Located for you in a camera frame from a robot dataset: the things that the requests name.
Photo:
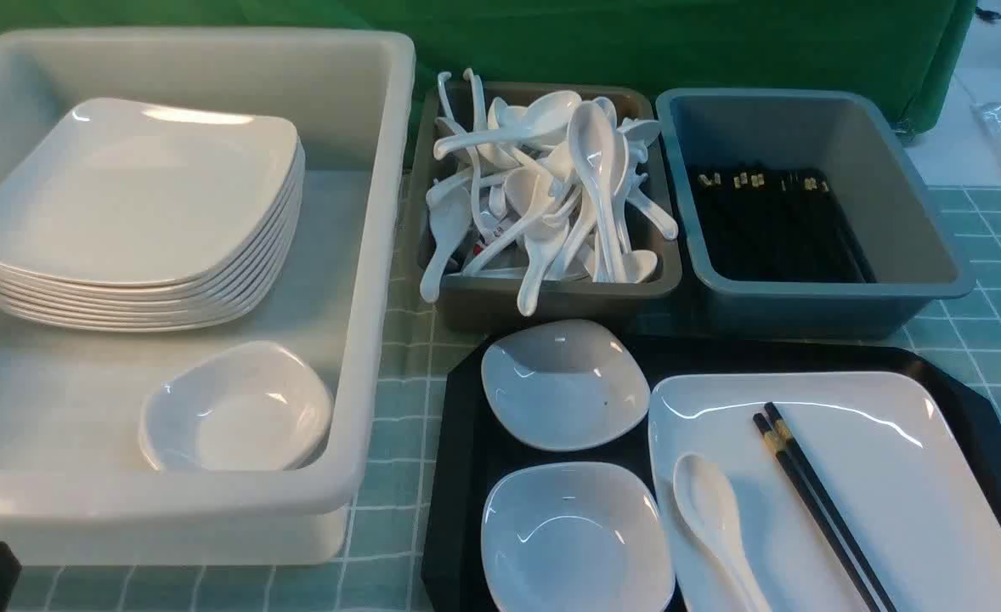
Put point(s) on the pile of white spoons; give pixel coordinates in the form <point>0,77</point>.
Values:
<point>540,193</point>

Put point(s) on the pile of black chopsticks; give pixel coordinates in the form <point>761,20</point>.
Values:
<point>778,225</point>

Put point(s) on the blue-grey chopstick bin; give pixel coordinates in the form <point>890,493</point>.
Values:
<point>882,195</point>

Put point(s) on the green backdrop cloth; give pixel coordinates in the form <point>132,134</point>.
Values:
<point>898,54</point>

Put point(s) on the large white plastic tub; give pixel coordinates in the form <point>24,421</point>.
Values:
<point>74,488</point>

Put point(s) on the stack of white square plates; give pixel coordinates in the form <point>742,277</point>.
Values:
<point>133,217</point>

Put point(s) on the black serving tray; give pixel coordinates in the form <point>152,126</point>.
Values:
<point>474,451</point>

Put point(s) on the white spoon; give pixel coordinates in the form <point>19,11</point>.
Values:
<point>706,501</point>

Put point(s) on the green checked tablecloth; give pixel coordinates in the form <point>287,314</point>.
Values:
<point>378,569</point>

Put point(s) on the white bowl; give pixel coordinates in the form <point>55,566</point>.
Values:
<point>253,407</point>
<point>570,385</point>
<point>575,536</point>

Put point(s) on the large white rice plate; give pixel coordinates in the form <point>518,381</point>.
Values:
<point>883,450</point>

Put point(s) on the brown spoon bin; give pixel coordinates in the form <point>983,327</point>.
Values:
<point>489,305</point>

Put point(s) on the white bowl in tub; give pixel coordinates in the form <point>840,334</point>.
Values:
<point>253,407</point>

